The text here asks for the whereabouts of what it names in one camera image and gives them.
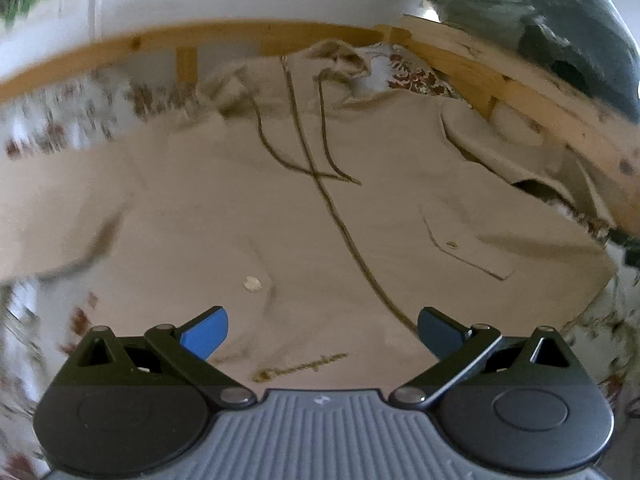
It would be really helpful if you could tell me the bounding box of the beige hooded jacket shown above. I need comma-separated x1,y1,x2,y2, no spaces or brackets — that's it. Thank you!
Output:
1,41,615,390

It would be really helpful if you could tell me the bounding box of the pile of bagged clothes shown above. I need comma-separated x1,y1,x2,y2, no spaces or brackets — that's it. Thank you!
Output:
430,0,639,122

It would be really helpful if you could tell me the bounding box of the floral patterned bedspread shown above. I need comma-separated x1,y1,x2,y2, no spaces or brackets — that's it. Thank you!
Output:
1,44,639,479

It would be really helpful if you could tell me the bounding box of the wooden bed frame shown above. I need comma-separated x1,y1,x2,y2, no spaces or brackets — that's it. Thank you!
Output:
1,15,639,234

